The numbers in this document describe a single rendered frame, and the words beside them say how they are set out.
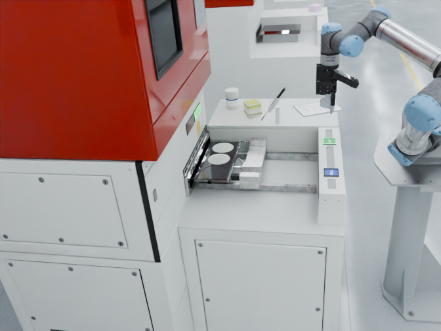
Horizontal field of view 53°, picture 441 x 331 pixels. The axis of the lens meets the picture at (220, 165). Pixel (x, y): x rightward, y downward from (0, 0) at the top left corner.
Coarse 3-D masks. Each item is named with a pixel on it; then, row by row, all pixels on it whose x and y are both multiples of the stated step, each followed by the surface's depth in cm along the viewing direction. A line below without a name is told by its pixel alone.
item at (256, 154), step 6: (252, 150) 207; (258, 150) 206; (264, 150) 206; (252, 156) 202; (258, 156) 201; (264, 156) 204; (246, 162) 197; (252, 162) 197; (258, 162) 197; (240, 186) 184; (246, 186) 183; (252, 186) 183; (258, 186) 182
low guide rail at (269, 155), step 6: (240, 156) 212; (246, 156) 211; (270, 156) 209; (276, 156) 208; (282, 156) 208; (288, 156) 207; (294, 156) 207; (300, 156) 206; (306, 156) 205; (312, 156) 205
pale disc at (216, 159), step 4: (212, 156) 201; (216, 156) 200; (220, 156) 200; (224, 156) 200; (228, 156) 199; (208, 160) 198; (212, 160) 198; (216, 160) 197; (220, 160) 197; (224, 160) 197; (228, 160) 196
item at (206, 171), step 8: (208, 144) 211; (232, 144) 209; (208, 152) 204; (216, 152) 204; (224, 152) 203; (232, 152) 202; (200, 160) 199; (232, 160) 197; (200, 168) 192; (208, 168) 192; (216, 168) 191; (224, 168) 191; (192, 176) 187; (200, 176) 186; (208, 176) 186; (216, 176) 186; (224, 176) 185
